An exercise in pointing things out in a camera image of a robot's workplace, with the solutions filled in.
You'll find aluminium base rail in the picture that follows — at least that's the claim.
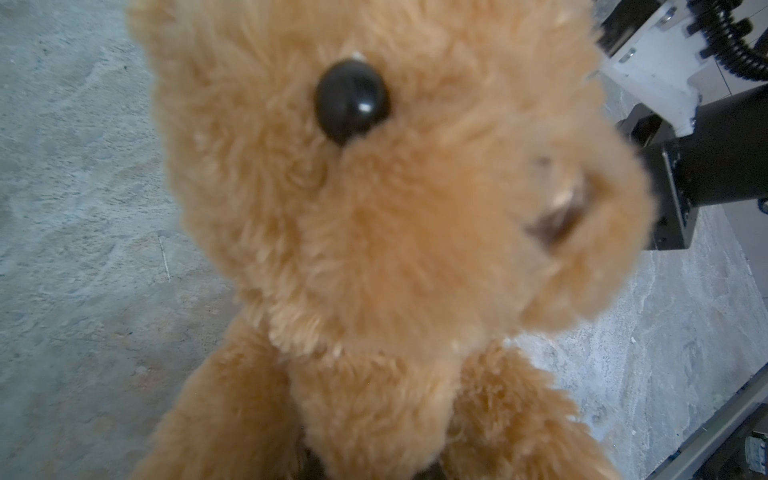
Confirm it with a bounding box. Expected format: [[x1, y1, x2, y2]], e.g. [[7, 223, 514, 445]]
[[647, 367, 767, 480]]

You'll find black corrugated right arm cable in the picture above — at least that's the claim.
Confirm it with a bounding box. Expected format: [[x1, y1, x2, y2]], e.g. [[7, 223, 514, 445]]
[[686, 0, 768, 82]]

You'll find brown plush teddy bear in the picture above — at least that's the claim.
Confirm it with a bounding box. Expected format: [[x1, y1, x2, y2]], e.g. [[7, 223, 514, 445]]
[[126, 1, 656, 479]]

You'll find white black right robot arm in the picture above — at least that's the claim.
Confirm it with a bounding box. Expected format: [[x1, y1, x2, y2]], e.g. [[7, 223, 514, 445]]
[[598, 1, 767, 251]]

